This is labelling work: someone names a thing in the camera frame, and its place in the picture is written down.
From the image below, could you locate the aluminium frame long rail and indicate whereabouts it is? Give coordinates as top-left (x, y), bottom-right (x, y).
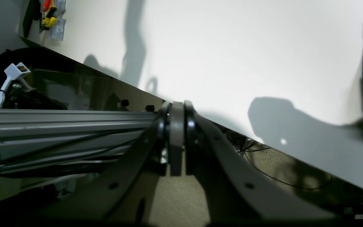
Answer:
top-left (0, 109), bottom-right (156, 174)

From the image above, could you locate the thin black floor cable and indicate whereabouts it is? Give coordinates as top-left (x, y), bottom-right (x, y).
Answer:
top-left (232, 136), bottom-right (333, 190)

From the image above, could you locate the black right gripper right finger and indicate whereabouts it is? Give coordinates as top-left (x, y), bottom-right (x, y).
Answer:
top-left (183, 101), bottom-right (343, 227)

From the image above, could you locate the yellow handled screwdriver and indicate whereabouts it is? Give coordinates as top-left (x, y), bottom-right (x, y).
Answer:
top-left (39, 2), bottom-right (57, 33)

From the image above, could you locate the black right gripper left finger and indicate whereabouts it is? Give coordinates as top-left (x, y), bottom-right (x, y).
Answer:
top-left (18, 102), bottom-right (185, 227)

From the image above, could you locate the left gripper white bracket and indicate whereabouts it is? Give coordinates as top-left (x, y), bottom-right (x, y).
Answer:
top-left (0, 63), bottom-right (35, 109)

